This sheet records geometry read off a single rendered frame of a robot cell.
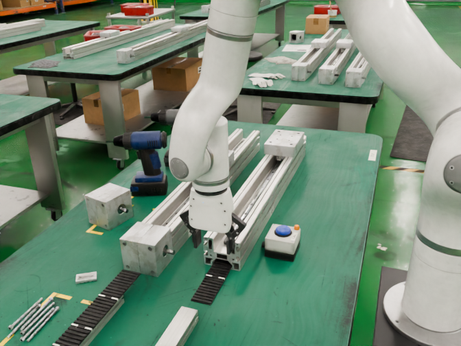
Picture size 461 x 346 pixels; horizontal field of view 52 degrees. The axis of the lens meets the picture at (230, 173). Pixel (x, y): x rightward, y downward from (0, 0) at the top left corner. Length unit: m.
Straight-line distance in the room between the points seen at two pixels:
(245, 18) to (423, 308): 0.63
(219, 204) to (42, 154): 2.04
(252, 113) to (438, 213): 2.28
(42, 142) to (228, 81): 2.13
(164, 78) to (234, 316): 4.16
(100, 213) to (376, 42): 0.96
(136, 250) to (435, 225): 0.71
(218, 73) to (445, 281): 0.56
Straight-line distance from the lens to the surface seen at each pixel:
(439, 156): 0.78
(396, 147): 4.20
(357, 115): 2.91
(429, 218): 0.89
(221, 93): 0.93
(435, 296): 0.96
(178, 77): 5.03
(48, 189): 3.09
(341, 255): 1.32
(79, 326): 1.10
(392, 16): 0.81
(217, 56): 0.91
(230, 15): 0.89
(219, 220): 1.08
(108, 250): 1.38
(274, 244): 1.26
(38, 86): 3.96
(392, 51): 0.80
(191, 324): 1.07
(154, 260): 1.21
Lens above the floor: 1.52
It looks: 25 degrees down
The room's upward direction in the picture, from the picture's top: 1 degrees counter-clockwise
